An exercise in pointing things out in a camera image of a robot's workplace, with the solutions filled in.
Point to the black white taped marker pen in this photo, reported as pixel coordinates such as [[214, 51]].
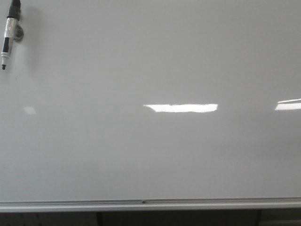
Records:
[[13, 18]]

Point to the round grey marker magnet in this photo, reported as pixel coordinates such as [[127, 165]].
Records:
[[19, 33]]

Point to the white whiteboard with aluminium frame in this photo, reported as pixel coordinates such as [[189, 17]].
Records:
[[152, 105]]

